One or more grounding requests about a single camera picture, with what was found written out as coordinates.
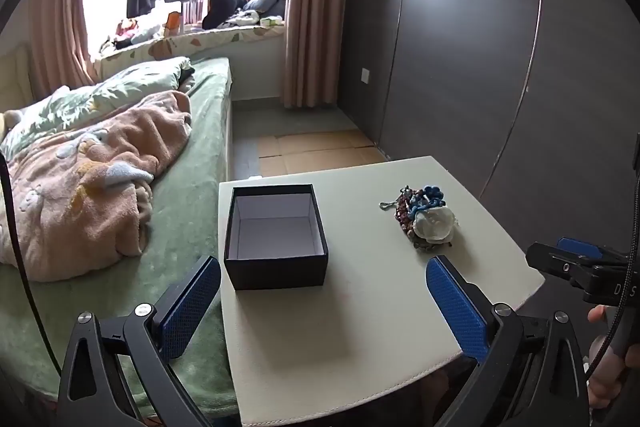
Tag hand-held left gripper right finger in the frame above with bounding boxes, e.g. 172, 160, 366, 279
425, 254, 591, 427

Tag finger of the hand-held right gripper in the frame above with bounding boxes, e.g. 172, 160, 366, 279
525, 242, 598, 292
556, 237, 628, 264

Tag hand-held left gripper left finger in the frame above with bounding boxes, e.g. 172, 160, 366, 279
56, 254, 222, 427

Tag black and green bead bracelet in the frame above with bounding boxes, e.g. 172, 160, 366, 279
412, 234, 456, 253

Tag white translucent flower ornament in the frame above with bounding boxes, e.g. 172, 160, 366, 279
412, 207, 458, 242

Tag black gift box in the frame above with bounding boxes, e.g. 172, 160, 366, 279
223, 184, 329, 292

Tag brown bead bracelet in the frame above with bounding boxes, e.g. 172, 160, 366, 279
378, 188, 418, 233

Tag blue bead bracelet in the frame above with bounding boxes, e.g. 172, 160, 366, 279
404, 185, 447, 214

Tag person's right hand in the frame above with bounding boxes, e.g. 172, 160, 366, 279
586, 304, 640, 410

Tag green bed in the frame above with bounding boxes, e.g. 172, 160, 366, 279
0, 57, 241, 420

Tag pink fleece blanket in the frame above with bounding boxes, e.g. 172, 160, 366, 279
0, 91, 193, 283

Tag cardboard floor sheets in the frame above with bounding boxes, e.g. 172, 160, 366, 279
257, 129, 388, 180

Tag floral quilt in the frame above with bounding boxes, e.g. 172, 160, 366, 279
0, 56, 193, 148

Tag dark wardrobe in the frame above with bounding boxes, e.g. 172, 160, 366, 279
340, 0, 640, 253

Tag floral window seat cushion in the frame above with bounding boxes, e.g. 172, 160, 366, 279
97, 25, 287, 75

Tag pile of clothes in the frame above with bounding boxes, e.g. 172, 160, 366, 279
100, 19, 166, 52

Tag black bag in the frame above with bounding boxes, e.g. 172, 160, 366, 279
201, 0, 249, 30

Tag pink curtain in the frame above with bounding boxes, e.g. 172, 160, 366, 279
27, 0, 101, 88
282, 0, 358, 110

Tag black cable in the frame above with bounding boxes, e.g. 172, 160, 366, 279
0, 152, 63, 378
589, 174, 640, 375

